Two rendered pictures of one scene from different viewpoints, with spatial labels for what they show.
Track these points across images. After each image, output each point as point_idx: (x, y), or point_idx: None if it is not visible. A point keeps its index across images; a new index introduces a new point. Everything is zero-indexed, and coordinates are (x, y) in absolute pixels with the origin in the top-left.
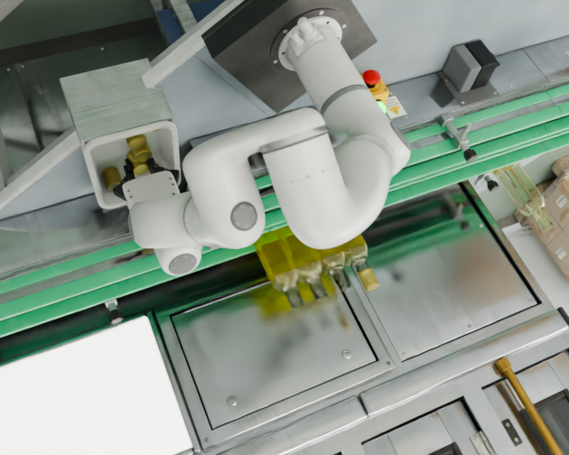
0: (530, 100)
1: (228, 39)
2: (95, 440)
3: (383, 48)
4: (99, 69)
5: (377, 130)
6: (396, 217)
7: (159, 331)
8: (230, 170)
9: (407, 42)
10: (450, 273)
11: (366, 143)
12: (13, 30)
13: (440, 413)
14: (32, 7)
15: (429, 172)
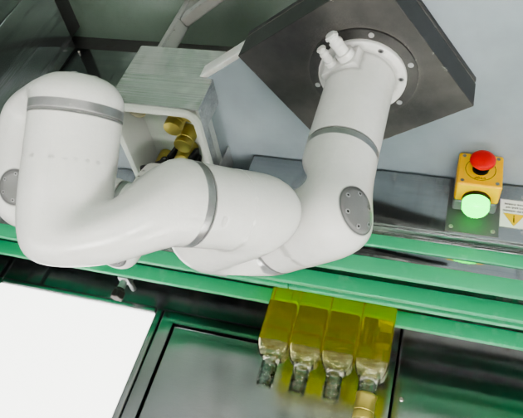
0: None
1: (259, 38)
2: (35, 392)
3: (515, 129)
4: (178, 48)
5: (318, 187)
6: (497, 366)
7: (153, 332)
8: (21, 128)
9: None
10: None
11: (183, 164)
12: (245, 31)
13: None
14: (265, 15)
15: None
